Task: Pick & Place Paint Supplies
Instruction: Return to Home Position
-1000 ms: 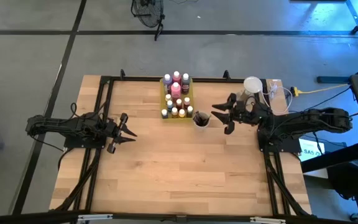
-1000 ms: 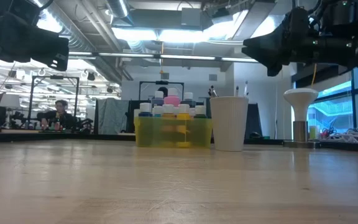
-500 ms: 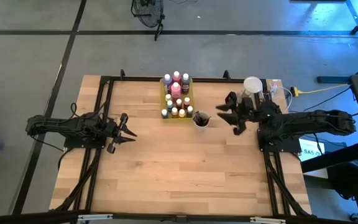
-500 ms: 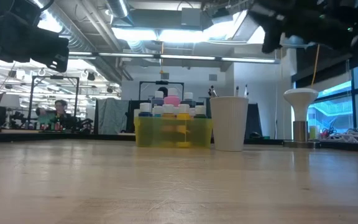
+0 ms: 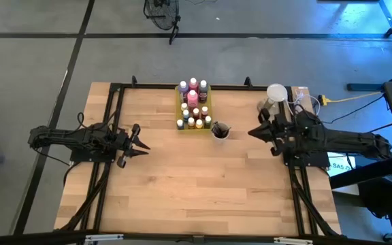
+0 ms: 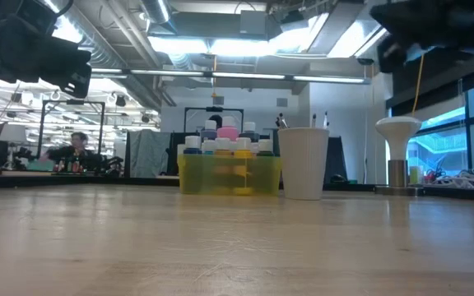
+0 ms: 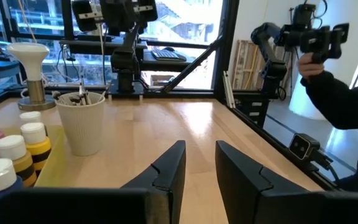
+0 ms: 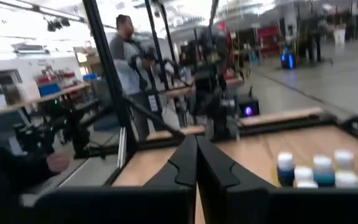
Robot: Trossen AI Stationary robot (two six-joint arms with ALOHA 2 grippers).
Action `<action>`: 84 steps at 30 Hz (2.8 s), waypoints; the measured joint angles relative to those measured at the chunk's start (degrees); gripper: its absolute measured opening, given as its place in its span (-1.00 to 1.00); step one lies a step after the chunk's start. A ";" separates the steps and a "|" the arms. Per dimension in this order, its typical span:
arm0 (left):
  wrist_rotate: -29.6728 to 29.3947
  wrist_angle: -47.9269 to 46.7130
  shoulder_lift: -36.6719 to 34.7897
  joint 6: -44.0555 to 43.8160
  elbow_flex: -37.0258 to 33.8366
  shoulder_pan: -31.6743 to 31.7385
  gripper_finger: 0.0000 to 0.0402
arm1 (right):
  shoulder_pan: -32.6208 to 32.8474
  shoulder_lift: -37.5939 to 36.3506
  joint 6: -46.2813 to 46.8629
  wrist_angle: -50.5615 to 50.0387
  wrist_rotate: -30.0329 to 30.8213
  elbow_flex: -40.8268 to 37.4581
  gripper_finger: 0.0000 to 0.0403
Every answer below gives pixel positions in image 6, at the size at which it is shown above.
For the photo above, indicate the grey cloth cover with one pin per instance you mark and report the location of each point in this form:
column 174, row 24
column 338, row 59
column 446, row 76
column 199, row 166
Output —
column 150, row 152

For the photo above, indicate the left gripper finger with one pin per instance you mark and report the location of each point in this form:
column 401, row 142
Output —
column 70, row 70

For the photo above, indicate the black dome ceiling camera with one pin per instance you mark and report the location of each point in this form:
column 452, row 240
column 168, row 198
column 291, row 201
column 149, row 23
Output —
column 364, row 61

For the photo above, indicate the grey square wall vent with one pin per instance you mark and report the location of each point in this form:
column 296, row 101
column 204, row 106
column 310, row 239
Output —
column 281, row 102
column 218, row 100

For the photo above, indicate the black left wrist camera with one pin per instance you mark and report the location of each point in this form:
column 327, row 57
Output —
column 35, row 16

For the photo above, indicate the white mushroom lamp, metal base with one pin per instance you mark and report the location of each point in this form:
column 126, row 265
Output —
column 397, row 127

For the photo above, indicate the long suspended light bar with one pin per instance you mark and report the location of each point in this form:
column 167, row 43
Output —
column 245, row 75

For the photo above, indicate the pale yellow small container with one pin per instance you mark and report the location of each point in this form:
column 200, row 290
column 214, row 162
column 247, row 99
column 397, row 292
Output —
column 416, row 176

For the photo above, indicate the yellow translucent plastic bin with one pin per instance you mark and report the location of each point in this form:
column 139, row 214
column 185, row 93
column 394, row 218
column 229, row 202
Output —
column 204, row 177

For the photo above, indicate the small yellow black-labelled paint bottle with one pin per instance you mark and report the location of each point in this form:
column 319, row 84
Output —
column 243, row 144

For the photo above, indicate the silver round ceiling duct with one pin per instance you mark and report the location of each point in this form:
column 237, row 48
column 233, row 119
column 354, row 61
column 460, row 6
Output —
column 156, row 10

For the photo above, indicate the white cylindrical container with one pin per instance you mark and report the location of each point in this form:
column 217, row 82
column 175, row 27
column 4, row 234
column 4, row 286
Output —
column 180, row 149

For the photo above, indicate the white shade desk lamp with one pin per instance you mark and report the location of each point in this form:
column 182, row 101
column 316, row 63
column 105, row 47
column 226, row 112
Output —
column 12, row 133

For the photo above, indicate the paint bottles inside bin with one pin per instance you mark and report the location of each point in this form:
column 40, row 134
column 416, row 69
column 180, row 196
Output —
column 216, row 120

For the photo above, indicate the black framed window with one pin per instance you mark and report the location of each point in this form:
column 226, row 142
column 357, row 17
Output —
column 442, row 148

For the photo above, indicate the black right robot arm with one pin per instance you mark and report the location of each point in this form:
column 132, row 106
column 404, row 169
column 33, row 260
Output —
column 447, row 16

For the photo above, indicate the large purple paint bottle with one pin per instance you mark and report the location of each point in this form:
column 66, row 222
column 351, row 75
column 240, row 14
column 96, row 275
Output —
column 210, row 129

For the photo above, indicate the ribbed beige paper cup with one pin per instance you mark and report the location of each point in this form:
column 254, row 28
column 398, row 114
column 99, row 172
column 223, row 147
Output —
column 303, row 164

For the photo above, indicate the black trapezoid screen back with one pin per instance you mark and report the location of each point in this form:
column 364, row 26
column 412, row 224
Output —
column 336, row 160

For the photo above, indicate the silver rectangular ceiling duct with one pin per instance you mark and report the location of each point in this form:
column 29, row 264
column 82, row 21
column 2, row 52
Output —
column 352, row 37

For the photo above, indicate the black aluminium table frame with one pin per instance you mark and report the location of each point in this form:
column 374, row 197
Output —
column 459, row 193

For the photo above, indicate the small green paint bottle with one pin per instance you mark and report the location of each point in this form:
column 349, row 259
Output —
column 265, row 144

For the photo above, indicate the black partition panel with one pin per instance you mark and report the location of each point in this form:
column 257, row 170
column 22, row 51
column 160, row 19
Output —
column 272, row 144

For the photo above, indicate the person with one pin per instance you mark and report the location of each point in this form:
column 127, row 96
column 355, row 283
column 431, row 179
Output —
column 74, row 150

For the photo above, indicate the large dark green paint bottle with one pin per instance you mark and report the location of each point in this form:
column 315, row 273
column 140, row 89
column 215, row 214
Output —
column 249, row 131

